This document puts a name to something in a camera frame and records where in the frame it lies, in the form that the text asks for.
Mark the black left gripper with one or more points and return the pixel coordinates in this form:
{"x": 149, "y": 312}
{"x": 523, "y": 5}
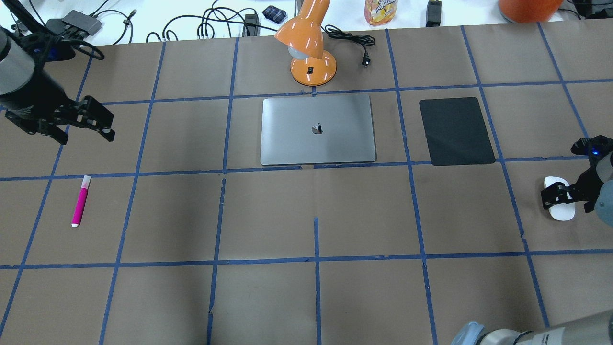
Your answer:
{"x": 29, "y": 103}

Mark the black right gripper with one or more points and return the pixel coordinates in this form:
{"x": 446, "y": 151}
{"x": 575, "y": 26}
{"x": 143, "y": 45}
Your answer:
{"x": 587, "y": 181}

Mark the pink highlighter pen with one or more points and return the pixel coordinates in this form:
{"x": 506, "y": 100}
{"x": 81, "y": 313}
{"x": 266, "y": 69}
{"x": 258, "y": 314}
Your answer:
{"x": 81, "y": 202}

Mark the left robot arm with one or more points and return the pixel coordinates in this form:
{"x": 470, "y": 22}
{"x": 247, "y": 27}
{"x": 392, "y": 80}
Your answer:
{"x": 23, "y": 57}

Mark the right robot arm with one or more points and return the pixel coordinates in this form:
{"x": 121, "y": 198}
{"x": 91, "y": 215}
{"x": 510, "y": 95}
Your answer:
{"x": 591, "y": 330}

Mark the black mousepad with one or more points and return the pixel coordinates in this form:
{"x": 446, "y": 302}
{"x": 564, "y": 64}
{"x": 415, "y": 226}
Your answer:
{"x": 456, "y": 133}

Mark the grey usb hub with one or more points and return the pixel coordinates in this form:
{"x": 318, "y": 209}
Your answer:
{"x": 83, "y": 22}

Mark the orange bucket with grey lid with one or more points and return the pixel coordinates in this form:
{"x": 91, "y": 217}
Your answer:
{"x": 528, "y": 11}

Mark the black power adapter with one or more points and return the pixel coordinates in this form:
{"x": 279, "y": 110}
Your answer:
{"x": 433, "y": 13}
{"x": 251, "y": 25}

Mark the silver laptop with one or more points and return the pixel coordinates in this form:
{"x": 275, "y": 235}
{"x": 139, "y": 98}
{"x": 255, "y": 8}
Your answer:
{"x": 334, "y": 128}

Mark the blue checkered pouch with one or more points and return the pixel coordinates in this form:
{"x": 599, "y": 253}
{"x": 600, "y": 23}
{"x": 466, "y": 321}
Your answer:
{"x": 274, "y": 14}

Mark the orange desk lamp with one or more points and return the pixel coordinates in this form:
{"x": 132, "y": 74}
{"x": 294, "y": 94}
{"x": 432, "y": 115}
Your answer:
{"x": 311, "y": 65}

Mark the yellow drink bottle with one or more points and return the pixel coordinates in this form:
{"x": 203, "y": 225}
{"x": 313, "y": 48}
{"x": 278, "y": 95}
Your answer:
{"x": 380, "y": 12}

